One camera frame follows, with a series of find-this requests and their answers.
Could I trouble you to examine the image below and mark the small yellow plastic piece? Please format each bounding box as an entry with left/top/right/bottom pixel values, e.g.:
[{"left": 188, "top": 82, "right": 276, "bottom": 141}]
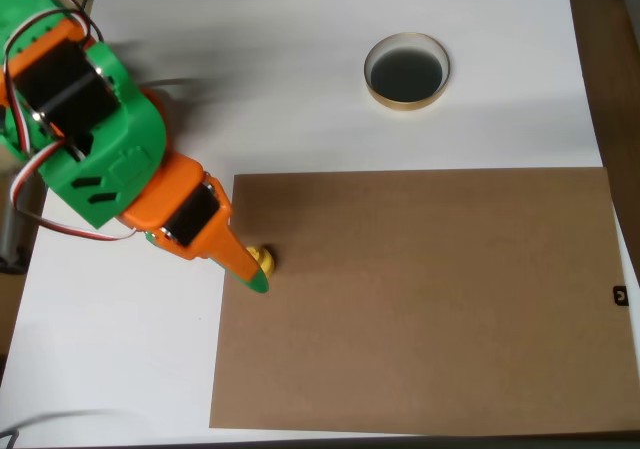
[{"left": 247, "top": 245, "right": 276, "bottom": 275}]

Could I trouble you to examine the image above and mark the round dish with gold rim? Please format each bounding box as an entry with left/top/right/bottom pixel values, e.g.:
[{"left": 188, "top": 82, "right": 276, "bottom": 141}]
[{"left": 363, "top": 31, "right": 451, "bottom": 112}]

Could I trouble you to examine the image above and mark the brown cardboard sheet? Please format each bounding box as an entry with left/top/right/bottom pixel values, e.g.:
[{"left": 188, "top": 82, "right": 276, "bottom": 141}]
[{"left": 208, "top": 166, "right": 640, "bottom": 438}]

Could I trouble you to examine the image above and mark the grey metal post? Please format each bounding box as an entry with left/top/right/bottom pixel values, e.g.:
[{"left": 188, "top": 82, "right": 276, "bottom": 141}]
[{"left": 0, "top": 168, "right": 46, "bottom": 275}]

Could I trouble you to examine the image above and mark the white red servo cable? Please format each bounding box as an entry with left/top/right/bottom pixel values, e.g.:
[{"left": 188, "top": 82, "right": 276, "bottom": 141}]
[{"left": 0, "top": 0, "right": 140, "bottom": 243}]

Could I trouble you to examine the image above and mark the grey cable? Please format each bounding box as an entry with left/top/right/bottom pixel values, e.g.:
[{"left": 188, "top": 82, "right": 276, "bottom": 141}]
[{"left": 0, "top": 408, "right": 126, "bottom": 449}]

